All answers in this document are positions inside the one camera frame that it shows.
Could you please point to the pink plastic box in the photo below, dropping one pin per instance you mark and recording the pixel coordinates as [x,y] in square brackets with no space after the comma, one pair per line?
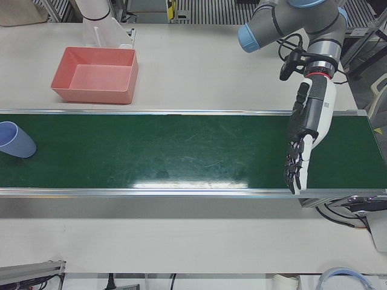
[90,81]

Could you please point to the green conveyor belt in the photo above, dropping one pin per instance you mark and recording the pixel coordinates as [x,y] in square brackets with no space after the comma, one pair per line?
[151,151]

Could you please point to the white conveyor motor housing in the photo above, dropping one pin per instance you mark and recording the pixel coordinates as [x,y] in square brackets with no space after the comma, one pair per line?
[379,229]

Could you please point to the blue plastic cup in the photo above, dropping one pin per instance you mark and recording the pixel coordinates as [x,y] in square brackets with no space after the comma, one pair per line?
[21,145]

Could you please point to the robot hand black white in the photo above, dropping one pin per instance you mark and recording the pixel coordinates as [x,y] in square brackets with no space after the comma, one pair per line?
[317,114]

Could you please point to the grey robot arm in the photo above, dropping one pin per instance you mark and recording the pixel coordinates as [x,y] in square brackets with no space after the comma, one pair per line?
[302,18]

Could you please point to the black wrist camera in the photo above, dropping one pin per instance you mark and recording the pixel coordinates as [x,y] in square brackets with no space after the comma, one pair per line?
[287,68]

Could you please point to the aluminium profile bar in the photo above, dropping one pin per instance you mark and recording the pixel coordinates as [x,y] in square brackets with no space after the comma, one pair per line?
[30,270]

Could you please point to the white chair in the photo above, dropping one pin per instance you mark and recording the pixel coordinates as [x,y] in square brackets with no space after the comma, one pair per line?
[379,96]

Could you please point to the white column stand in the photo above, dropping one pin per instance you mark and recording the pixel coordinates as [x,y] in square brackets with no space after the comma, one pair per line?
[93,9]

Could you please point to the yellow black safety marker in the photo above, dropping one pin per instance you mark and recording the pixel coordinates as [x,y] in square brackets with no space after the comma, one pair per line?
[170,9]

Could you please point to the white paper cup stack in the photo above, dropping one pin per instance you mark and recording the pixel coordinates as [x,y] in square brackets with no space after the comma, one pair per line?
[284,282]

